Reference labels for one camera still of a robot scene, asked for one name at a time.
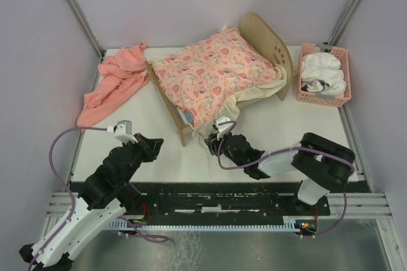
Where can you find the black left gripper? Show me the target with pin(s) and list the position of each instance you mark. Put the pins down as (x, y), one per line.
(151, 147)

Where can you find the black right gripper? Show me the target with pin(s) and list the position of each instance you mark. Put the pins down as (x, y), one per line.
(213, 143)

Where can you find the pink unicorn print mattress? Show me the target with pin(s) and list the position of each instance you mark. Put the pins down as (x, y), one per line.
(216, 73)

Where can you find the wooden striped pet bed frame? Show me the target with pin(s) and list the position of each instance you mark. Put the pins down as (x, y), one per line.
(267, 45)

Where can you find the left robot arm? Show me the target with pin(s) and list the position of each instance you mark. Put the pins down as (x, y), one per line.
(107, 195)

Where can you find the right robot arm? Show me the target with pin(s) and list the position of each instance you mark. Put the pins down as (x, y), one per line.
(325, 164)

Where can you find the salmon pink cloth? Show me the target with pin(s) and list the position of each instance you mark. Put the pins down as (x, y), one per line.
(123, 74)

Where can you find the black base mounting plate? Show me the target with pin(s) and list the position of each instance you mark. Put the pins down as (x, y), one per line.
(272, 199)

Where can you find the pink plastic basket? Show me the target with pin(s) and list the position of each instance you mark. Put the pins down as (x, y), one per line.
(320, 99)

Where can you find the white cloth in basket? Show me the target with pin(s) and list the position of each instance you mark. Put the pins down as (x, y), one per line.
(321, 74)

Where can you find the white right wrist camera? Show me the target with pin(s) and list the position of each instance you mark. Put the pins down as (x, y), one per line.
(223, 126)

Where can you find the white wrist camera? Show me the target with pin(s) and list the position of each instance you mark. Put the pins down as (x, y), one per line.
(122, 131)
(223, 126)

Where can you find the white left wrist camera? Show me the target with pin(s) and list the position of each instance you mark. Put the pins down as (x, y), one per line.
(122, 131)

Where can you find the white slotted cable duct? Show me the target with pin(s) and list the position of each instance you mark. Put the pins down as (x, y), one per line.
(227, 222)

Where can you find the right aluminium frame post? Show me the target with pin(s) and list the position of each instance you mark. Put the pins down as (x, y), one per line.
(344, 21)

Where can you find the aluminium frame post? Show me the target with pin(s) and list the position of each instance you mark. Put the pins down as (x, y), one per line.
(85, 27)
(344, 21)

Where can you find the left aluminium frame post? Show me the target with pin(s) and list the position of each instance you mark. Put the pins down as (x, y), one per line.
(85, 27)

